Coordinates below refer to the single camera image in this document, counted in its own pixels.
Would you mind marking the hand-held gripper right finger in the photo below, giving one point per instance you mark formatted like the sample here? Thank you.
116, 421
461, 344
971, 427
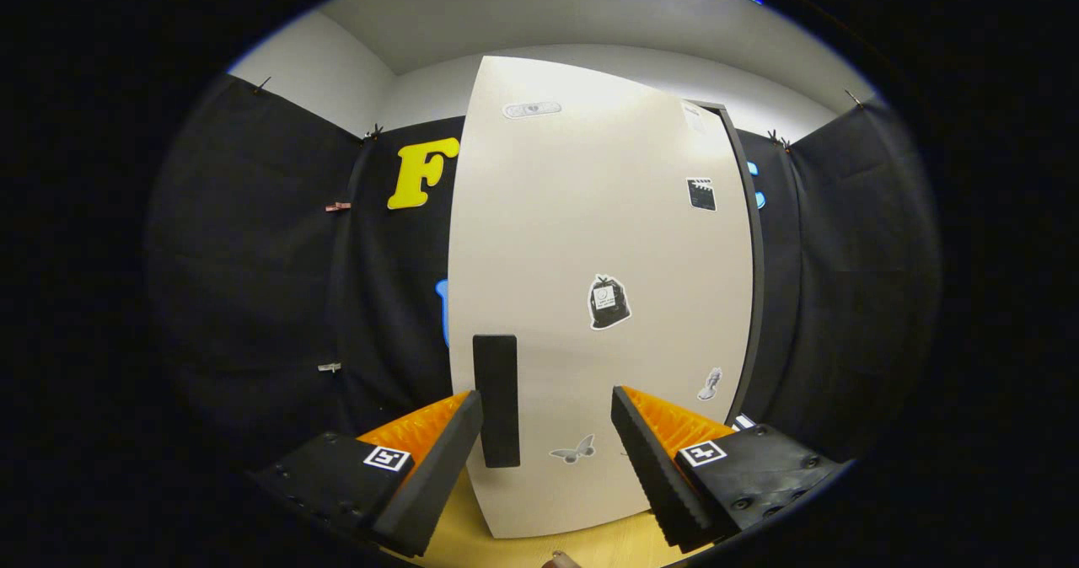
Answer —
651, 467

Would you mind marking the grey shoe cabinet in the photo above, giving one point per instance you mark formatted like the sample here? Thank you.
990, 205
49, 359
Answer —
754, 256

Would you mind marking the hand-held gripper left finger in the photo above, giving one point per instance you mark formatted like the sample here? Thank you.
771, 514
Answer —
445, 458

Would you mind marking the black backdrop cloth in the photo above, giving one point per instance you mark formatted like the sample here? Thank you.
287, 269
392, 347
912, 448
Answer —
270, 281

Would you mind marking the black cloth clip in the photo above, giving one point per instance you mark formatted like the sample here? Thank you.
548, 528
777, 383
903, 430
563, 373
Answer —
777, 140
373, 132
262, 85
855, 99

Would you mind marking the beige shoe cabinet door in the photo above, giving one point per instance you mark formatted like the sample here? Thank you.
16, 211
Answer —
573, 231

